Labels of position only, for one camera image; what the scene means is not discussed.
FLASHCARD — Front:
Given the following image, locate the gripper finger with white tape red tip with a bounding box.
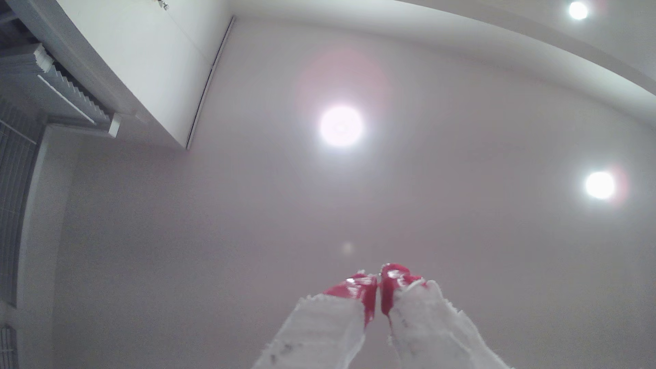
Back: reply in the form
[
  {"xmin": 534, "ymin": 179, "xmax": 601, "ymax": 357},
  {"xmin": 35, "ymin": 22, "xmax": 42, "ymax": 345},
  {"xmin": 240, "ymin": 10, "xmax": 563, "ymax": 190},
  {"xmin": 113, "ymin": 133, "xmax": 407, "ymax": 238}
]
[
  {"xmin": 381, "ymin": 264, "xmax": 513, "ymax": 369},
  {"xmin": 251, "ymin": 272, "xmax": 378, "ymax": 369}
]

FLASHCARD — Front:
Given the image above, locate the grey window grille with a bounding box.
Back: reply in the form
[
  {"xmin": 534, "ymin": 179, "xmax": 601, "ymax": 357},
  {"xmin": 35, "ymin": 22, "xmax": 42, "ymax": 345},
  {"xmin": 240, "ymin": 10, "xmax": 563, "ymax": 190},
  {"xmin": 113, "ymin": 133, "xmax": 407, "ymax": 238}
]
[{"xmin": 0, "ymin": 102, "xmax": 42, "ymax": 308}]

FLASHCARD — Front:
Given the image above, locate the white pleated window blind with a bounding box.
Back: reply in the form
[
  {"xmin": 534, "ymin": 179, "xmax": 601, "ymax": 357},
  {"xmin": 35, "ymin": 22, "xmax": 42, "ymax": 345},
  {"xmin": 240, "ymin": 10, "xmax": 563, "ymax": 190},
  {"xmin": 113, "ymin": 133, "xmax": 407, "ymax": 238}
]
[{"xmin": 0, "ymin": 43, "xmax": 122, "ymax": 139}]

